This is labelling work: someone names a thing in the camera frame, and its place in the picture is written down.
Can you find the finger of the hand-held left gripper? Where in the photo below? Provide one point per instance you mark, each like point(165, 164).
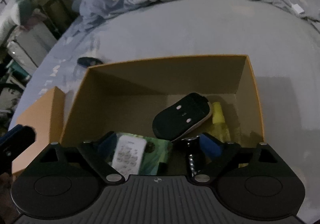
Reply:
point(8, 134)
point(25, 139)

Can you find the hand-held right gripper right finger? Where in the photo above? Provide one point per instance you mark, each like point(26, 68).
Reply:
point(211, 146)

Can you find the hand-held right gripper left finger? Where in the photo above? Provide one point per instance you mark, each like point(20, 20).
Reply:
point(108, 143)

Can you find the metal corkscrew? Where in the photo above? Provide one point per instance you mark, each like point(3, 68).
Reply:
point(193, 159)

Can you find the white remote control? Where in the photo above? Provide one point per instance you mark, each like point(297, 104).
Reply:
point(127, 154)

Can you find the orange cardboard box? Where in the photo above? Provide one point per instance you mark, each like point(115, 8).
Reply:
point(150, 76)
point(42, 119)

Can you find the yellow bottle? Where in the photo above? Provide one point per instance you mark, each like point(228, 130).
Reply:
point(220, 116)

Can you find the black computer mouse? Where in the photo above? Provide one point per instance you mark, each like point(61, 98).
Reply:
point(180, 114)

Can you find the green printed packet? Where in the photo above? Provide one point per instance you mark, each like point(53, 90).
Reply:
point(160, 151)

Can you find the small dark oval object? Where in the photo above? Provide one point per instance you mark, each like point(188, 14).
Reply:
point(88, 61)

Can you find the white storage cabinet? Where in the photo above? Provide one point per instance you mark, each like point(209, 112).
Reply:
point(30, 41)

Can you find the grey plush toy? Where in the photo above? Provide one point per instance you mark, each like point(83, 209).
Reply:
point(25, 6)

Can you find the olive fabric storage box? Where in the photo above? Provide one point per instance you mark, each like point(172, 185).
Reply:
point(57, 6)

